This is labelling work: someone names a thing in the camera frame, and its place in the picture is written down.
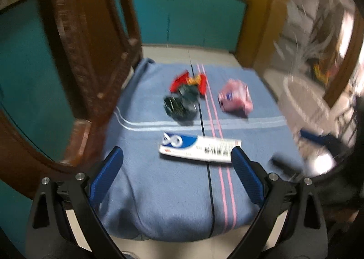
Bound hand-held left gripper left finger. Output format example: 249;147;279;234
25;146;126;259

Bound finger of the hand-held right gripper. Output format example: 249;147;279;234
299;129;328;146
270;155;302;174

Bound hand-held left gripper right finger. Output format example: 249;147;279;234
227;146;333;259

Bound white plastic waste basket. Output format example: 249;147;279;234
280;74;343;140

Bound white and blue carton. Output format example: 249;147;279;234
159;131;242;164

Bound blue striped blanket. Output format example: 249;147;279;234
98;58;307;241

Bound crumpled pink plastic wrapper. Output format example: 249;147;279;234
217;78;254;115

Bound red and black toy car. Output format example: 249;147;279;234
163;85;200;122

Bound red foil wrapper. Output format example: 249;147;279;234
170;70;208;97

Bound wooden glass-front cabinet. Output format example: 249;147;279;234
235;0;286;69

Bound carved wooden chair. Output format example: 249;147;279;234
0;0;143;200

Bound teal kitchen base cabinets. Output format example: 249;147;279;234
0;0;248;164

